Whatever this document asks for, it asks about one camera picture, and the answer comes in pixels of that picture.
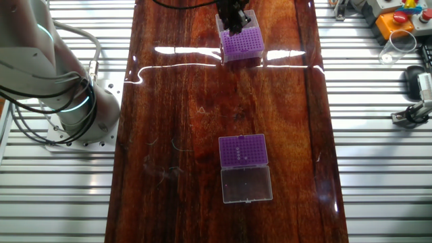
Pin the purple pipette tip box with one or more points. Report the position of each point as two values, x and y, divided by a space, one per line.
243 45
243 162

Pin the clear plastic cup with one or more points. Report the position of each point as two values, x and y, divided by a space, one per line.
398 45

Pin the orange emergency stop button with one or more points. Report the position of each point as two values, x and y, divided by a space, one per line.
393 25

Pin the dark wooden board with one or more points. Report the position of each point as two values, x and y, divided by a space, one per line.
168 202

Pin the black keyboard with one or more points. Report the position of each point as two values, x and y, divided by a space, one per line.
428 57

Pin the aluminium corner bracket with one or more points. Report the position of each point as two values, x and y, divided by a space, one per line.
341 10

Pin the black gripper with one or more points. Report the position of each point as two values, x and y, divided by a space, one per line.
229 10

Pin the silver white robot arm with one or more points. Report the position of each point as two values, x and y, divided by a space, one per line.
27 50

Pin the grey control box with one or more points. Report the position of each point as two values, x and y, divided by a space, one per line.
384 6

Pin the grey box red button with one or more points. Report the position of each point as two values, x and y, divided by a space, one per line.
423 22

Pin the colourful small toy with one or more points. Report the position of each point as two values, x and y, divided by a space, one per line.
411 6

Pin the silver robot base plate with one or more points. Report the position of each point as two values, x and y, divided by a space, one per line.
111 91

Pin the silver ribbed camera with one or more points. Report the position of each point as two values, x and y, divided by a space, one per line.
426 84

